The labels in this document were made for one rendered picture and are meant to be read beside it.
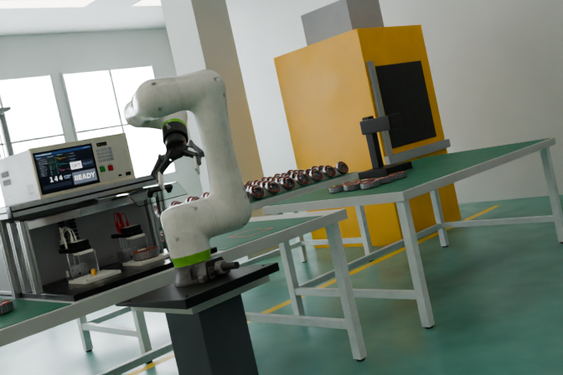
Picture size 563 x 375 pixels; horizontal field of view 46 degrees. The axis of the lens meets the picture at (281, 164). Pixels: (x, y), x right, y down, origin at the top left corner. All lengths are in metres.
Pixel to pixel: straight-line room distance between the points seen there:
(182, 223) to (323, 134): 4.32
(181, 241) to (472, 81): 5.71
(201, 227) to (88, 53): 8.31
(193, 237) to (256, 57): 7.58
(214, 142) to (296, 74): 4.41
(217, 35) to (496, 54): 2.89
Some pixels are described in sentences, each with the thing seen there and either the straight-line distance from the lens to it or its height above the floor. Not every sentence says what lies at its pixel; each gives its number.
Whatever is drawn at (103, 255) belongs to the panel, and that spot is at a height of 0.81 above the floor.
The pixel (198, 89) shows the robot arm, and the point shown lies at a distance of 2.07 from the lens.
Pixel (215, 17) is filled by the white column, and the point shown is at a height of 2.50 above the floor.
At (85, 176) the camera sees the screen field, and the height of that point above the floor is 1.17.
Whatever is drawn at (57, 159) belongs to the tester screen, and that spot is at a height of 1.26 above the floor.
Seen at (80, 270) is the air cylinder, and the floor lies 0.80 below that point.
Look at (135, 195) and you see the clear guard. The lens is 2.68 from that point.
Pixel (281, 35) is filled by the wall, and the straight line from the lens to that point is 9.18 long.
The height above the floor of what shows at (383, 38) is 1.84.
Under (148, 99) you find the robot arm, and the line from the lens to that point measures 2.04.
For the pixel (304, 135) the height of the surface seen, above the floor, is 1.13.
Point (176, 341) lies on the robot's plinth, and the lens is 2.20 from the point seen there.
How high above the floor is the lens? 1.15
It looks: 2 degrees down
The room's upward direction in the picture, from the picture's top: 12 degrees counter-clockwise
